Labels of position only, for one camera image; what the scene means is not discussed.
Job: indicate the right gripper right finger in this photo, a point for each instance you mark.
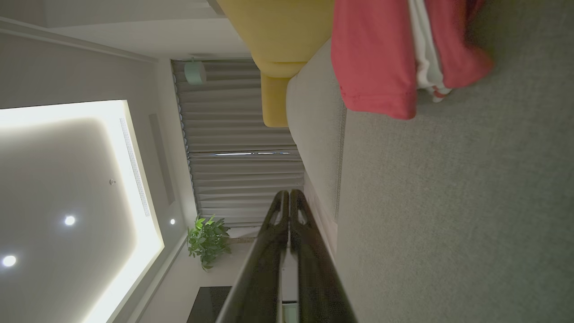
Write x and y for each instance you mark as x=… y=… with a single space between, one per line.
x=318 y=282

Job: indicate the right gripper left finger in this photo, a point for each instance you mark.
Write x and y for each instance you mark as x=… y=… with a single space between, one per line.
x=260 y=278

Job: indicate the red white-sleeved shirt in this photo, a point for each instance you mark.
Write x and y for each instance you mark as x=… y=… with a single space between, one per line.
x=376 y=54

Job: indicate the red shorts with white trim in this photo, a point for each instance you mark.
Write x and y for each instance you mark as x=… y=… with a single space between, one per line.
x=462 y=49

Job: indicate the dark flat panel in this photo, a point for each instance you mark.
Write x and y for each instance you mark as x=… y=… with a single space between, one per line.
x=208 y=307

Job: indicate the green potted plant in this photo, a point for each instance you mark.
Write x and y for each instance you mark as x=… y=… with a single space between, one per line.
x=207 y=242

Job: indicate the grey pleated curtain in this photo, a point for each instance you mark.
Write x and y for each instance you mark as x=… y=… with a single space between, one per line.
x=233 y=179

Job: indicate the grey fabric sofa seat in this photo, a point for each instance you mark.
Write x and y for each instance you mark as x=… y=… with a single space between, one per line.
x=448 y=202

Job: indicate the round pale green lamp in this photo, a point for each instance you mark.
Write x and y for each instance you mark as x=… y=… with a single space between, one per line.
x=195 y=72

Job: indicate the yellow upholstered sofa back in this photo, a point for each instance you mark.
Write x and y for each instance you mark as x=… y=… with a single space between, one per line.
x=278 y=31

